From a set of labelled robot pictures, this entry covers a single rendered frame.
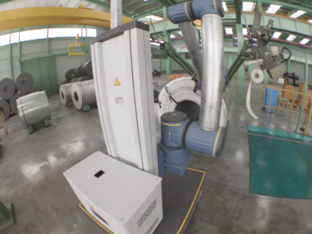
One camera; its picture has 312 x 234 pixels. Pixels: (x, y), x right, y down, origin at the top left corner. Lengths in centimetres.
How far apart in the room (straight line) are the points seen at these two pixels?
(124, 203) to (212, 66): 85
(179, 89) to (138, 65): 145
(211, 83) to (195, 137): 33
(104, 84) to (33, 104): 474
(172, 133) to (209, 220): 116
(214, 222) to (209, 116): 125
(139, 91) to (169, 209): 105
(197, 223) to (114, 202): 112
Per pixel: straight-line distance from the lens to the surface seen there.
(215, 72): 77
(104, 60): 87
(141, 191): 75
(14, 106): 1173
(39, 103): 547
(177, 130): 88
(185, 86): 199
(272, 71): 173
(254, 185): 221
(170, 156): 102
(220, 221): 172
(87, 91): 605
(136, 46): 65
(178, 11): 97
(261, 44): 180
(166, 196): 139
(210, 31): 82
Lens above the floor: 149
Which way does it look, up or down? 20 degrees down
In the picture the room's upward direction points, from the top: 3 degrees counter-clockwise
